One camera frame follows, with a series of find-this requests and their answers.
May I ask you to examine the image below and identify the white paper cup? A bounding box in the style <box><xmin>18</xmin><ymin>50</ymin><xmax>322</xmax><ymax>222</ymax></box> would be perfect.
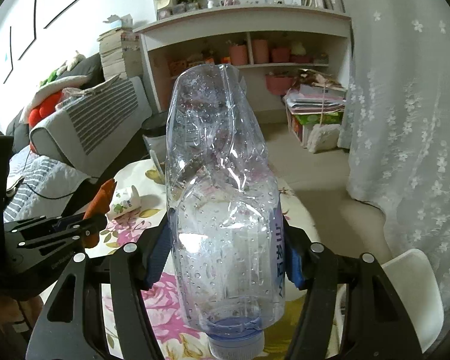
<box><xmin>106</xmin><ymin>185</ymin><xmax>140</xmax><ymax>220</ymax></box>

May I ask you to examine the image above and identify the stack of books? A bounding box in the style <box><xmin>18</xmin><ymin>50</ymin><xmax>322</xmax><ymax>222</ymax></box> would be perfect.
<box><xmin>97</xmin><ymin>28</ymin><xmax>143</xmax><ymax>80</ymax></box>

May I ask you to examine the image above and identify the stack of magazines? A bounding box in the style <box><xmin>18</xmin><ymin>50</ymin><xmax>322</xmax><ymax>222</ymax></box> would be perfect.
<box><xmin>283</xmin><ymin>68</ymin><xmax>347</xmax><ymax>125</ymax></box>

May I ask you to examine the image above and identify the floral tablecloth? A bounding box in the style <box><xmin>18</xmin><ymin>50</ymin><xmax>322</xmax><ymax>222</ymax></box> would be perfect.
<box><xmin>87</xmin><ymin>159</ymin><xmax>320</xmax><ymax>359</ymax></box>

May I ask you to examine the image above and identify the crushed clear plastic bottle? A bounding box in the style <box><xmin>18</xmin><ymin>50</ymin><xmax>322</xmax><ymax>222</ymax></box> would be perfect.
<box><xmin>166</xmin><ymin>64</ymin><xmax>285</xmax><ymax>359</ymax></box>

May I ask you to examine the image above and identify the grey striped sofa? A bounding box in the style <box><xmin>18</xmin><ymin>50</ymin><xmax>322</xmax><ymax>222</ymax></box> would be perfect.
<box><xmin>3</xmin><ymin>68</ymin><xmax>153</xmax><ymax>222</ymax></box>

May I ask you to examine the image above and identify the white lace curtain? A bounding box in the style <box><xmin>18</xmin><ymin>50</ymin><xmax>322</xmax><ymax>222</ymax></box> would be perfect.
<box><xmin>340</xmin><ymin>0</ymin><xmax>450</xmax><ymax>324</ymax></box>

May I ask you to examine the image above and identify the white fluffy cushion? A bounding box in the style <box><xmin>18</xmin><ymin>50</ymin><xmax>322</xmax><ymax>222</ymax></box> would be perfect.
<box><xmin>307</xmin><ymin>124</ymin><xmax>341</xmax><ymax>154</ymax></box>

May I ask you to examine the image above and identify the white trash bin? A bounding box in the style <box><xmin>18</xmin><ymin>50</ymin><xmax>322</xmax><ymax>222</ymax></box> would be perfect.
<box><xmin>335</xmin><ymin>247</ymin><xmax>446</xmax><ymax>355</ymax></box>

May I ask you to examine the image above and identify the red plush toy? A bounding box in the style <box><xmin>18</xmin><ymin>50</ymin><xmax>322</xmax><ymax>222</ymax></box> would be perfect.
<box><xmin>27</xmin><ymin>91</ymin><xmax>62</xmax><ymax>128</ymax></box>

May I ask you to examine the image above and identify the white bookshelf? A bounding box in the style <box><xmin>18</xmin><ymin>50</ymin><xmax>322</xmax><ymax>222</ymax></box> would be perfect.
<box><xmin>137</xmin><ymin>0</ymin><xmax>351</xmax><ymax>123</ymax></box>

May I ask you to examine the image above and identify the orange peel piece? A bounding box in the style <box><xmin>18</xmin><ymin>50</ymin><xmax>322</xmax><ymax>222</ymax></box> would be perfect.
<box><xmin>82</xmin><ymin>179</ymin><xmax>117</xmax><ymax>249</ymax></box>

